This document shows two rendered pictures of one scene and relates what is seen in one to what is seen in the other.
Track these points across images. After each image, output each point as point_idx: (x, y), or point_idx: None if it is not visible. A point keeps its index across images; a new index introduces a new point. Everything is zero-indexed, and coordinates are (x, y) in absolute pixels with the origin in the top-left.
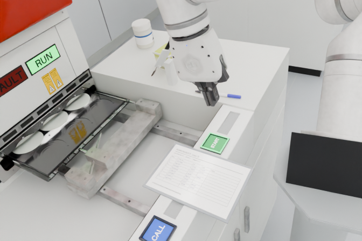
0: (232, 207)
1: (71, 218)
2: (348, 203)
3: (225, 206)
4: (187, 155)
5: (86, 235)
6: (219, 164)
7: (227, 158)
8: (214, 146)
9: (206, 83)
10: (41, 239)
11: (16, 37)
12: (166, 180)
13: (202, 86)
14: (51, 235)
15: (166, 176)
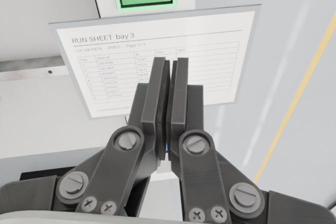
0: (238, 85)
1: (3, 106)
2: None
3: (227, 89)
4: (109, 43)
5: (46, 107)
6: (186, 30)
7: (194, 3)
8: None
9: (144, 160)
10: (8, 131)
11: None
12: (115, 99)
13: (146, 185)
14: (12, 124)
15: (109, 94)
